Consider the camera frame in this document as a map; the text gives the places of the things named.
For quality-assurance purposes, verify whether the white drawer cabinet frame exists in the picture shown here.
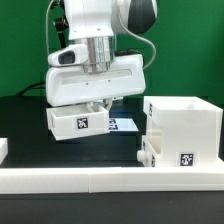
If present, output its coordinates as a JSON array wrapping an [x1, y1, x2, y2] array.
[[143, 96, 223, 167]]

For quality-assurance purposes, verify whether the white left fence rail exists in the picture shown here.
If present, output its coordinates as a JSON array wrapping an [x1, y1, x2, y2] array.
[[0, 138, 8, 165]]

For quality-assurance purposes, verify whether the white front drawer box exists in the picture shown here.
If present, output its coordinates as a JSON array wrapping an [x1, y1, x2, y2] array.
[[137, 135, 161, 167]]

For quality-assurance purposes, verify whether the white drawer box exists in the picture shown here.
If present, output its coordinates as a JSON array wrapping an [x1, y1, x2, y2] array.
[[46, 104, 109, 140], [137, 135, 161, 167]]

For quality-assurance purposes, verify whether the white hanging cable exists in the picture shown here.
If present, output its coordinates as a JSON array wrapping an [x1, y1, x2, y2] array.
[[45, 0, 56, 56]]

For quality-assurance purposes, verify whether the white fence rail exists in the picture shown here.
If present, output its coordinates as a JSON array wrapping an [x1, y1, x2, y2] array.
[[0, 166, 224, 194], [0, 138, 8, 165]]

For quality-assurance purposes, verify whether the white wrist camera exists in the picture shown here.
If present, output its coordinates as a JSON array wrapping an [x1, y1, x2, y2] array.
[[48, 44, 89, 67]]

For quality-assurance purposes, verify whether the black cable bundle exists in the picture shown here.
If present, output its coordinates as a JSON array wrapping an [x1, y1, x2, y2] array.
[[14, 81, 48, 98]]

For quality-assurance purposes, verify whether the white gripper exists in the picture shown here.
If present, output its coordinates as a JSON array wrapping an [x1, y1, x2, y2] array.
[[46, 54, 146, 113]]

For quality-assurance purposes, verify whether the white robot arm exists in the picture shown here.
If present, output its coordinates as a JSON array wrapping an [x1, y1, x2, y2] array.
[[46, 0, 157, 107]]

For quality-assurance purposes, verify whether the fiducial marker sheet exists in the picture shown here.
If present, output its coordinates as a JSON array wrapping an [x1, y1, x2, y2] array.
[[109, 118, 138, 132]]

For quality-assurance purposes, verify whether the white front fence rail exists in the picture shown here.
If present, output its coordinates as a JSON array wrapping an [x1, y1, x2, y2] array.
[[0, 166, 224, 194]]

